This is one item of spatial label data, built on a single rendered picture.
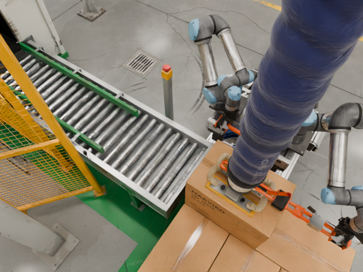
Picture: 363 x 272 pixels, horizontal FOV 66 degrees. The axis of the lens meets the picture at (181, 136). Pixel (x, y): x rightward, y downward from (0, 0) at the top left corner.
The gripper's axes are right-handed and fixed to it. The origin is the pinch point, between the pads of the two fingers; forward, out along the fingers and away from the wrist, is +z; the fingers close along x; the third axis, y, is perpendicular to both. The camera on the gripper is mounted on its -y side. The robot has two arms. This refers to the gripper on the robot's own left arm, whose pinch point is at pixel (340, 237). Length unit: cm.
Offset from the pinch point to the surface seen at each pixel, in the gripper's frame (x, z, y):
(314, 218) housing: -0.1, -1.4, 15.8
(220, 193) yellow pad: 13, 11, 66
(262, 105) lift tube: 11, -78, 63
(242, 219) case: 19, 13, 47
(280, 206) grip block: 5.1, -2.4, 34.2
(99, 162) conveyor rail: 35, 48, 164
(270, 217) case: 7.6, 12.9, 33.9
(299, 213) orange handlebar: 2.1, -1.3, 23.4
